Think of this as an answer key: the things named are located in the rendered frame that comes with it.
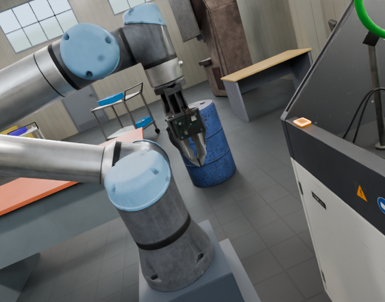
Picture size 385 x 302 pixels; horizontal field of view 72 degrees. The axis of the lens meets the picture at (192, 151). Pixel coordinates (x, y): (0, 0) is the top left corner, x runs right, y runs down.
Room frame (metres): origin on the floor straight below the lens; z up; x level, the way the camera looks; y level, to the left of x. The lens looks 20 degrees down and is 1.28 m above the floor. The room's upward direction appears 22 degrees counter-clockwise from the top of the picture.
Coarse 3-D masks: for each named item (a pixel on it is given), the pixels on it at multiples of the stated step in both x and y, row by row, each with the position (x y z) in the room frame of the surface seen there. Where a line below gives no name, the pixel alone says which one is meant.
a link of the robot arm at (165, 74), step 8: (160, 64) 0.63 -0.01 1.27; (168, 64) 0.56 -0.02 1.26; (176, 64) 0.57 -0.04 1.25; (152, 72) 0.56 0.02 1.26; (160, 72) 0.55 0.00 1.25; (168, 72) 0.55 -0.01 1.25; (176, 72) 0.56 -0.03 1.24; (152, 80) 0.57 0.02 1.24; (160, 80) 0.56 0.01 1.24; (168, 80) 0.55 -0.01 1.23; (176, 80) 0.57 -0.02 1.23
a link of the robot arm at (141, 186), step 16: (128, 160) 0.48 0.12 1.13; (144, 160) 0.46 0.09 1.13; (160, 160) 0.44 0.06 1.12; (112, 176) 0.44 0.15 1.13; (128, 176) 0.42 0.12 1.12; (144, 176) 0.41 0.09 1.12; (160, 176) 0.41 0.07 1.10; (112, 192) 0.41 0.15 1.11; (128, 192) 0.40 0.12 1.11; (144, 192) 0.40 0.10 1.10; (160, 192) 0.40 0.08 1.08; (176, 192) 0.43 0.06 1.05; (128, 208) 0.40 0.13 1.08; (144, 208) 0.39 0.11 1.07; (160, 208) 0.40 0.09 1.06; (176, 208) 0.42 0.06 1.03; (128, 224) 0.41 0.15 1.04; (144, 224) 0.39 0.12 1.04; (160, 224) 0.39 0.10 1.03; (176, 224) 0.40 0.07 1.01; (144, 240) 0.40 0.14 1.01; (160, 240) 0.39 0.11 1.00
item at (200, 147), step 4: (192, 136) 0.60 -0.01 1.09; (196, 136) 0.60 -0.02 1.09; (200, 136) 0.60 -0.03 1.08; (192, 140) 0.60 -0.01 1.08; (196, 140) 0.60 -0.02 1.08; (200, 140) 0.58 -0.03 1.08; (196, 144) 0.60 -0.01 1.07; (200, 144) 0.59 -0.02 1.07; (204, 144) 0.60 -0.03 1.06; (196, 148) 0.61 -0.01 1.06; (200, 148) 0.60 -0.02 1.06; (204, 148) 0.56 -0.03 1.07; (200, 152) 0.60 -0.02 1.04; (204, 152) 0.57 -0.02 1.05; (200, 156) 0.60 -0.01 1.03; (204, 156) 0.60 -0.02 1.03; (200, 160) 0.60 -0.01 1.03; (200, 164) 0.60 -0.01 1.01
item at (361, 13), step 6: (354, 0) 0.52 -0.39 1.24; (360, 0) 0.51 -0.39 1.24; (354, 6) 0.52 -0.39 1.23; (360, 6) 0.51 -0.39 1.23; (360, 12) 0.52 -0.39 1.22; (360, 18) 0.52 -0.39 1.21; (366, 18) 0.51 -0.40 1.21; (366, 24) 0.52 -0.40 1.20; (372, 24) 0.51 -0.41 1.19; (372, 30) 0.51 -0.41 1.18; (378, 30) 0.51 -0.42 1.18; (384, 30) 0.51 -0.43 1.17; (378, 36) 0.52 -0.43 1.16; (384, 36) 0.51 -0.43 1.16
